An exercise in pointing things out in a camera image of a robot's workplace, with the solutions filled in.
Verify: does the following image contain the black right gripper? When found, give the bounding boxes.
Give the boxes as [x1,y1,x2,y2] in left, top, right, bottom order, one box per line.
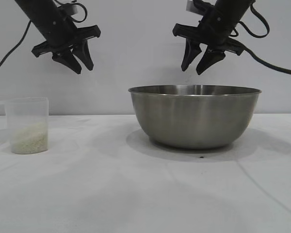
[172,7,244,75]

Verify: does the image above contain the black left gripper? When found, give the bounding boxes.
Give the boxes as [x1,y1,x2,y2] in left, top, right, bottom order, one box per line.
[31,14,101,75]

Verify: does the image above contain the stainless steel mixing bowl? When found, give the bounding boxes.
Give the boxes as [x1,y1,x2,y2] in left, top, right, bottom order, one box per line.
[128,84,262,150]

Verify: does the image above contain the clear plastic measuring cup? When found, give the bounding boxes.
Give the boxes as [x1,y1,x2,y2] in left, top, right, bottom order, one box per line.
[0,97,50,155]

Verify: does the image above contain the white rice grains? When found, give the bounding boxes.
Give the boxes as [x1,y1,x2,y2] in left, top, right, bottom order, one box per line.
[11,121,49,154]

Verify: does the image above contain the white tablecloth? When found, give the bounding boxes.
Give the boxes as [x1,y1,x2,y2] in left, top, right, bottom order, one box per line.
[0,114,291,233]

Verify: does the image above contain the looped black left camera cable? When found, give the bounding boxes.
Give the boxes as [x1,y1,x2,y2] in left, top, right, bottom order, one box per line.
[55,0,88,24]

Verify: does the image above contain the looped black camera cable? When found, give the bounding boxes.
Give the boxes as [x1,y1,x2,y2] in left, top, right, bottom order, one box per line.
[230,3,272,39]
[55,0,88,24]

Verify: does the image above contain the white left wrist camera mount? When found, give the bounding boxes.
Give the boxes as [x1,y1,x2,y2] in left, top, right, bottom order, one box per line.
[63,3,79,16]

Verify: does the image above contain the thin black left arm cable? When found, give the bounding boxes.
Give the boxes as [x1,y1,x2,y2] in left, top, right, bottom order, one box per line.
[0,19,32,76]

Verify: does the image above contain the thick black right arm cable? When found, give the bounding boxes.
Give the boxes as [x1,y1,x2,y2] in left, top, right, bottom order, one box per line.
[237,40,291,76]

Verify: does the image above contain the looped black right camera cable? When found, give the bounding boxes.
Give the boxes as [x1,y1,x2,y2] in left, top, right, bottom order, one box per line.
[230,3,272,39]

